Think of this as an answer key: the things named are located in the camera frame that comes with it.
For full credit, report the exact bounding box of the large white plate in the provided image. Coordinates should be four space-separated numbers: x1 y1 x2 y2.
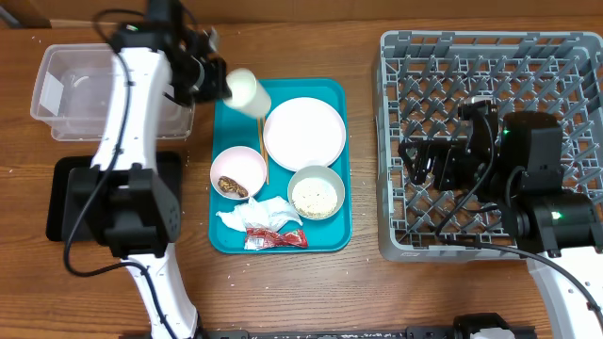
263 97 347 171

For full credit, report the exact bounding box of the clear plastic bin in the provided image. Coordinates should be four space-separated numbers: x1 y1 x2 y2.
30 43 194 141

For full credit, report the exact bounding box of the white rice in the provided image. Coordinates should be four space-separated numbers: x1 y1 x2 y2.
291 178 338 219

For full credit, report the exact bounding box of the wooden chopstick left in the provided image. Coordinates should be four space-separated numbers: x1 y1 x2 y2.
256 118 265 157

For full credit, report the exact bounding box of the grey dishwasher rack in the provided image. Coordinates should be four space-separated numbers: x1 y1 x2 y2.
374 30 602 263

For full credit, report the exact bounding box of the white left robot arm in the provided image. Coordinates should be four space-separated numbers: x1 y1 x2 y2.
63 0 232 338

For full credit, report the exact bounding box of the pink bowl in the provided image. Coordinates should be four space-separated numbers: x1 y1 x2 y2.
210 146 267 201

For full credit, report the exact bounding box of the brown food scrap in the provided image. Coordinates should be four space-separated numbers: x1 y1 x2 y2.
218 176 249 199

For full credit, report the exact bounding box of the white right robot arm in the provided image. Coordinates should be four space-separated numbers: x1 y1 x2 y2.
399 99 602 338

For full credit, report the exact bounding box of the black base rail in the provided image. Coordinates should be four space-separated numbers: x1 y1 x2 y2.
202 313 538 339

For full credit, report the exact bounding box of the white plastic cup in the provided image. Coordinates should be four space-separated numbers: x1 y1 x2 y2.
223 69 271 119

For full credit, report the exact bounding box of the teal plastic tray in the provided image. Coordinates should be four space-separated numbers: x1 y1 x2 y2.
208 78 352 254

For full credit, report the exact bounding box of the red snack wrapper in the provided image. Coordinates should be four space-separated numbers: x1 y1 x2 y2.
244 228 308 250

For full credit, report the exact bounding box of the black tray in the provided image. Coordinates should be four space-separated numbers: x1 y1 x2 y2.
46 151 183 242

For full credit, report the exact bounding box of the white napkin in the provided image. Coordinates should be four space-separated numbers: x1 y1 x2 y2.
216 197 302 232

